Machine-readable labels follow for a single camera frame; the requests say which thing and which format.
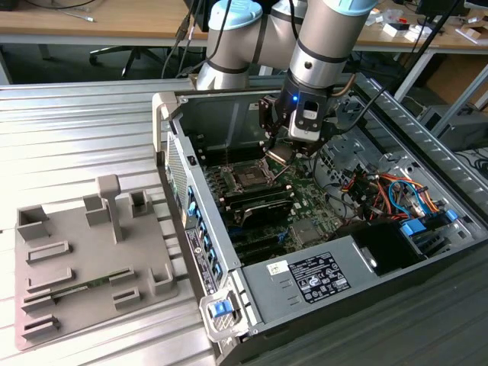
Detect grey chipset heatsink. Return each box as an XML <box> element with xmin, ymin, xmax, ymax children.
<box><xmin>291</xmin><ymin>220</ymin><xmax>326</xmax><ymax>246</ymax></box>

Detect metal socket cover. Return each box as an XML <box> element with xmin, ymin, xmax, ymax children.
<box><xmin>260</xmin><ymin>162</ymin><xmax>278</xmax><ymax>185</ymax></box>

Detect green motherboard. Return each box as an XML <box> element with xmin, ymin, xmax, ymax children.
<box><xmin>197</xmin><ymin>144</ymin><xmax>367</xmax><ymax>268</ymax></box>

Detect wire locking lever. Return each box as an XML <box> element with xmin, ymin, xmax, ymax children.
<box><xmin>273</xmin><ymin>157</ymin><xmax>298</xmax><ymax>183</ymax></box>

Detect black camera cable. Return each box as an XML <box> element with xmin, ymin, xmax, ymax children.
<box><xmin>334</xmin><ymin>84</ymin><xmax>388</xmax><ymax>129</ymax></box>

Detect wooden desk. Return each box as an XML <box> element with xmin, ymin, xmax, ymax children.
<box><xmin>352</xmin><ymin>0</ymin><xmax>488</xmax><ymax>129</ymax></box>
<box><xmin>0</xmin><ymin>0</ymin><xmax>210</xmax><ymax>49</ymax></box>

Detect blue case latch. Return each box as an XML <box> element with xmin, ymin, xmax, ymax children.
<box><xmin>208</xmin><ymin>300</ymin><xmax>233</xmax><ymax>318</ymax></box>

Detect silver camera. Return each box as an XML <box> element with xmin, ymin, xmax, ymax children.
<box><xmin>287</xmin><ymin>99</ymin><xmax>329</xmax><ymax>143</ymax></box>

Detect CPU socket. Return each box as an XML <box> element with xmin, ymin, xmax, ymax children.
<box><xmin>223</xmin><ymin>156</ymin><xmax>278</xmax><ymax>194</ymax></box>

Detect silver CPU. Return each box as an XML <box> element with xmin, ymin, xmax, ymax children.
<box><xmin>265</xmin><ymin>144</ymin><xmax>295</xmax><ymax>165</ymax></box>

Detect tangled coloured wires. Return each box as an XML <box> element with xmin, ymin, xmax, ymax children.
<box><xmin>340</xmin><ymin>171</ymin><xmax>449</xmax><ymax>224</ymax></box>

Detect open PC case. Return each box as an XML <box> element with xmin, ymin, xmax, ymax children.
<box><xmin>151</xmin><ymin>72</ymin><xmax>488</xmax><ymax>361</ymax></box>

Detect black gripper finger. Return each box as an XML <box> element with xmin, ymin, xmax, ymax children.
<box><xmin>258</xmin><ymin>95</ymin><xmax>285</xmax><ymax>150</ymax></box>
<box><xmin>300</xmin><ymin>131</ymin><xmax>333</xmax><ymax>157</ymax></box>

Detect black slanted pole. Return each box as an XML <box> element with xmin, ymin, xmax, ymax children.
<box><xmin>391</xmin><ymin>0</ymin><xmax>458</xmax><ymax>95</ymax></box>

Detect white barcode sticker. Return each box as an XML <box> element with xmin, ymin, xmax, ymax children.
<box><xmin>265</xmin><ymin>260</ymin><xmax>289</xmax><ymax>276</ymax></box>

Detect green RAM stick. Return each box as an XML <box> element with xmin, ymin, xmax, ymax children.
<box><xmin>49</xmin><ymin>274</ymin><xmax>117</xmax><ymax>299</ymax></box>

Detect cardboard box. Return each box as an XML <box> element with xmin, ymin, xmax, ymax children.
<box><xmin>455</xmin><ymin>25</ymin><xmax>488</xmax><ymax>46</ymax></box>

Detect black drive shroud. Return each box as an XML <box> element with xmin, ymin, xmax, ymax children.
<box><xmin>335</xmin><ymin>220</ymin><xmax>430</xmax><ymax>278</ymax></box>

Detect black office chair base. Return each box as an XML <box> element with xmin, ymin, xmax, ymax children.
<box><xmin>89</xmin><ymin>44</ymin><xmax>165</xmax><ymax>79</ymax></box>

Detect grey power supply unit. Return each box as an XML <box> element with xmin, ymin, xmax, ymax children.
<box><xmin>242</xmin><ymin>234</ymin><xmax>378</xmax><ymax>325</ymax></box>

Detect grey computer box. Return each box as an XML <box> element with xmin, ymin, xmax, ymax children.
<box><xmin>417</xmin><ymin>104</ymin><xmax>488</xmax><ymax>153</ymax></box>

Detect black graphics card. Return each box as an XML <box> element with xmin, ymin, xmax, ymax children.
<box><xmin>223</xmin><ymin>190</ymin><xmax>294</xmax><ymax>230</ymax></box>

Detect blue disk carrier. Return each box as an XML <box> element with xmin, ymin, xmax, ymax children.
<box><xmin>399</xmin><ymin>219</ymin><xmax>429</xmax><ymax>240</ymax></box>

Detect perforated metal drive cage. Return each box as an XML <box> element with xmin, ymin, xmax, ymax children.
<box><xmin>312</xmin><ymin>131</ymin><xmax>369</xmax><ymax>188</ymax></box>

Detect black expansion slot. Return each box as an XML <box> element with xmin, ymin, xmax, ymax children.
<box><xmin>228</xmin><ymin>228</ymin><xmax>286</xmax><ymax>251</ymax></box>

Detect small white box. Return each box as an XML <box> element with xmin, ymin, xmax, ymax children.
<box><xmin>382</xmin><ymin>21</ymin><xmax>412</xmax><ymax>38</ymax></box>

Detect grey parts rack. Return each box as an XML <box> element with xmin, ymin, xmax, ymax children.
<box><xmin>14</xmin><ymin>174</ymin><xmax>182</xmax><ymax>352</ymax></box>

